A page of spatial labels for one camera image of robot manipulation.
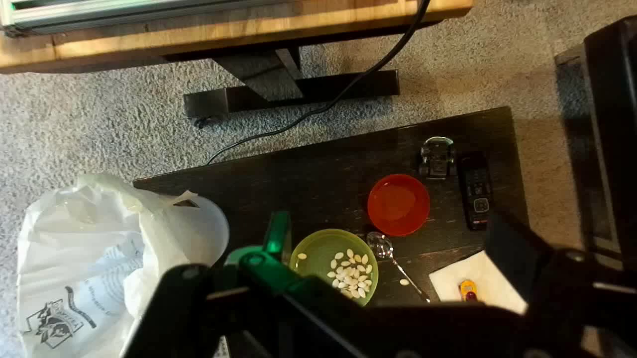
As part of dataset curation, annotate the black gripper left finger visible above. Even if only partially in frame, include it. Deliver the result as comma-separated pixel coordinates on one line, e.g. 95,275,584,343
224,210,314,297

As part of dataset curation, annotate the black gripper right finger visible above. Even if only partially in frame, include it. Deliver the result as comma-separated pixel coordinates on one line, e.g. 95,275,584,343
493,212,584,295

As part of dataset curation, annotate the pile of white seeds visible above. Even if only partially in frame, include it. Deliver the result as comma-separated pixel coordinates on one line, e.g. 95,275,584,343
324,247,373,301

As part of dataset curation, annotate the clear shiny spoon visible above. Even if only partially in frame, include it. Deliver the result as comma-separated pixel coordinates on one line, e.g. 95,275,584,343
363,230,433,307

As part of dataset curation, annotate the green plastic bowl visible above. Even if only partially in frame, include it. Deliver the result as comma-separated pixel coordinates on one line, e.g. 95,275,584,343
288,228,381,309

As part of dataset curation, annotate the red plastic bowl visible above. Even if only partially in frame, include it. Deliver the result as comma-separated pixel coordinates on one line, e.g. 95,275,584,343
365,174,431,240

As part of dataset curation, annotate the white paper napkin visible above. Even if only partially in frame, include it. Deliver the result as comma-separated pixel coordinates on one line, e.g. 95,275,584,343
427,249,529,317

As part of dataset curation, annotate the black coffee table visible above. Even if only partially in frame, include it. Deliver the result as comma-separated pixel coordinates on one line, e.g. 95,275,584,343
131,106,533,358

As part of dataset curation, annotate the black remote control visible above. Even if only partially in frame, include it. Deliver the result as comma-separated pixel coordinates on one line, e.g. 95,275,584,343
455,154,493,234

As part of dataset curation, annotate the small orange item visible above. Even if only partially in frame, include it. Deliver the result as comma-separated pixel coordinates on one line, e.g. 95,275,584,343
455,277,481,305

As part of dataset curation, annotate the small clear glass jar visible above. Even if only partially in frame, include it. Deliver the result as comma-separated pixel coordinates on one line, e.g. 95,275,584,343
415,136,459,180

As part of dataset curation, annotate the black stand foot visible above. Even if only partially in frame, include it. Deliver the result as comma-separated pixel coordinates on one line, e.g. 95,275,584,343
182,47,401,124

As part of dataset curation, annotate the bin with white bag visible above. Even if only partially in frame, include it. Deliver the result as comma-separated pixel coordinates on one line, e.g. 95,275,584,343
13,174,230,358

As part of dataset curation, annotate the wooden robot platform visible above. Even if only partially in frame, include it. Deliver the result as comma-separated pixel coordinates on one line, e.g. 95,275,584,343
0,0,473,76

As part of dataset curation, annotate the black cable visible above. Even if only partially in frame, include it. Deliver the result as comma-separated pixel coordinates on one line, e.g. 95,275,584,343
204,0,431,168

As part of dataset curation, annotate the aluminium rail frame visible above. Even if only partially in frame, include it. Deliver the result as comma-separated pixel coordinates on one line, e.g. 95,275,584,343
0,0,266,37

